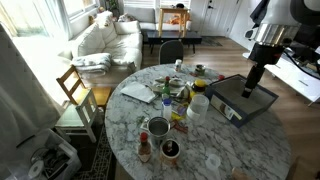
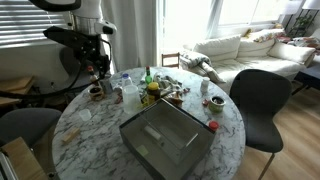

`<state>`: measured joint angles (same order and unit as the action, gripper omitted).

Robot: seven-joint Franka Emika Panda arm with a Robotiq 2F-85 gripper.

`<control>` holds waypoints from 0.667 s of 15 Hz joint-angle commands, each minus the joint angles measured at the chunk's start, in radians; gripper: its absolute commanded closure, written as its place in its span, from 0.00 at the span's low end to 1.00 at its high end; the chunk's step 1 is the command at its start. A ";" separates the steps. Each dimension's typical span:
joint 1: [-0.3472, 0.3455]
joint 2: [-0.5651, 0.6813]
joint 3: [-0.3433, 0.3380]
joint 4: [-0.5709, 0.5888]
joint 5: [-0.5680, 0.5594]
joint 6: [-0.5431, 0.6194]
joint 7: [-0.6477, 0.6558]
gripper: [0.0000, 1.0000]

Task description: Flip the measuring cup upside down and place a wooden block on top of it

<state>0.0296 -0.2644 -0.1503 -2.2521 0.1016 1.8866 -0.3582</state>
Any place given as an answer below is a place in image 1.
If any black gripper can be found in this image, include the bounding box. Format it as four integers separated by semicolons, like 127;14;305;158
241;42;285;99

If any small clear measuring cup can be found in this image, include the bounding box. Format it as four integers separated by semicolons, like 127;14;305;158
204;153;222;180

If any dark open cardboard box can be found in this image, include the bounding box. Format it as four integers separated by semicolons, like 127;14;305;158
204;73;279;129

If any white TV cabinet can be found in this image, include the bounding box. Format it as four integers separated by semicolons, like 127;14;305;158
242;46;320;108

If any yellow lid jar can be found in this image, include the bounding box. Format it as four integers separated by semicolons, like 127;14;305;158
189;78;208;99

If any large clear plastic pitcher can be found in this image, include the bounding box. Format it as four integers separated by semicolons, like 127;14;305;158
185;93;210;126

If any grey door mat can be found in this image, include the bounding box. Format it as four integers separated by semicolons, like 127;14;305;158
201;35;224;48

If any dark hanging jacket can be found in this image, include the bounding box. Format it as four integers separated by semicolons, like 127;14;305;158
249;0;271;28

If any small white pill bottle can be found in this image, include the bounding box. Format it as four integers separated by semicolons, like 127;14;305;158
174;58;183;73

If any yellow snack packet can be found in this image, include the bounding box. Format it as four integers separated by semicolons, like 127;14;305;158
171;103;189;122

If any white door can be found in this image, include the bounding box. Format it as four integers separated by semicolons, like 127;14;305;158
189;0;241;37

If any red snack wrapper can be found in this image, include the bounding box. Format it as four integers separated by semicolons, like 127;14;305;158
171;119;189;134

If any green bottle red cap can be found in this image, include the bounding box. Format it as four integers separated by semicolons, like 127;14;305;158
162;75;172;100

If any dark shell dining chair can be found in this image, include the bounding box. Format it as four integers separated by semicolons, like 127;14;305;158
158;39;185;65

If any white bottle blue cap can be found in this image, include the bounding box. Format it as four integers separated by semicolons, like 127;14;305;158
162;98;173;122

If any black coffee table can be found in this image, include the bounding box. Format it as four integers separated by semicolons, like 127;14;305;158
146;30;203;55

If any orange plush toy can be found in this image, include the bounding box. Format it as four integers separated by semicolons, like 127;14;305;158
166;13;191;26

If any metal pot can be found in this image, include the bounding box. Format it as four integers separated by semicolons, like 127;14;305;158
140;116;172;146

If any dark mug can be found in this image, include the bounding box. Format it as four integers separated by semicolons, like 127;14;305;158
159;138;181;167

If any wooden side table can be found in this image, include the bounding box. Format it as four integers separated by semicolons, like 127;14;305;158
157;7;190;38

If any white paper napkin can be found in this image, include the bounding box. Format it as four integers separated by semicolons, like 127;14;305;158
119;81;158;104

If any hot sauce bottle red cap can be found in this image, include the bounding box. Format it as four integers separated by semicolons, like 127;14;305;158
137;131;153;164

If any white loveseat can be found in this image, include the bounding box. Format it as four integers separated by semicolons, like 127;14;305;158
123;6;193;32

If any white sofa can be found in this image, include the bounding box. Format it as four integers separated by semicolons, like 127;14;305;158
59;10;144;88

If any patterned throw blanket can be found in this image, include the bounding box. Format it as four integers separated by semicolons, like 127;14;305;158
118;13;138;24

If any folded grey blanket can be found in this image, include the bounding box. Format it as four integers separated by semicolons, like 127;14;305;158
70;52;113;75

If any floral cushion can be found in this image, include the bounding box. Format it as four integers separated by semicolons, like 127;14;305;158
94;10;114;28

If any patterned dark rug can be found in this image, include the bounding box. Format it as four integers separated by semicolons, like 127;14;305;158
71;123;118;180

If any wooden chair with cushion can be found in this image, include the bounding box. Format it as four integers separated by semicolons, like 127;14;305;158
54;88;100;144

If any clear plastic storage bin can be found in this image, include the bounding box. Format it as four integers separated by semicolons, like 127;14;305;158
0;128;83;180

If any white curtain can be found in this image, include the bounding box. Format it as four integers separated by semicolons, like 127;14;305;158
0;23;64;164

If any white compact disc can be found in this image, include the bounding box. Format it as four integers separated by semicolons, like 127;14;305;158
28;160;45;179

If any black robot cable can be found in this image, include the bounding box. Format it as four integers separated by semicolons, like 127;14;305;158
283;46;320;81

